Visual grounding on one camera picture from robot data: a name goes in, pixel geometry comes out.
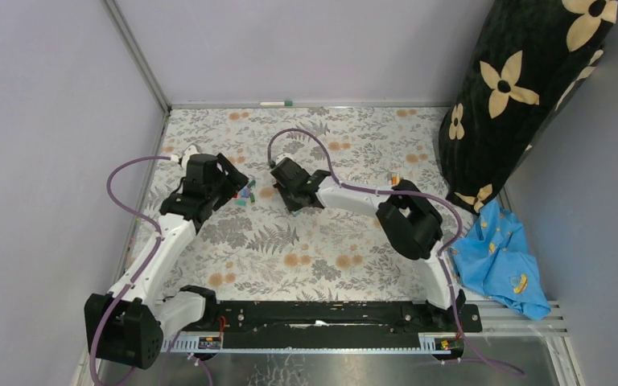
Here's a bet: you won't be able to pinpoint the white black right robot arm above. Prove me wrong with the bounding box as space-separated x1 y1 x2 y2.
270 157 464 331

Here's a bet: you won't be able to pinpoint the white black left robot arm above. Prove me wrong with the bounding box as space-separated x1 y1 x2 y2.
84 153 249 369

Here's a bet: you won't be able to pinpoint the white marker on ledge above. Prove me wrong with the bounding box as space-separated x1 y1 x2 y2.
259 100 294 107

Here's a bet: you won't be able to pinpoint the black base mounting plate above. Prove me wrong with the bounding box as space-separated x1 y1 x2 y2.
177 301 483 355

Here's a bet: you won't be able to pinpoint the blue patterned cloth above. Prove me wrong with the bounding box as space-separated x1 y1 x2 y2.
451 200 551 320

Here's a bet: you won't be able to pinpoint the black floral cushion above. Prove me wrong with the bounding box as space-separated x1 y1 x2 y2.
438 0 618 213

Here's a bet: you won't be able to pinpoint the grey slotted cable duct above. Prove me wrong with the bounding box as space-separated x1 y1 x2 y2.
158 329 454 357

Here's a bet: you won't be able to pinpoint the aluminium frame rails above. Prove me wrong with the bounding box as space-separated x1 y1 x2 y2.
90 299 569 338

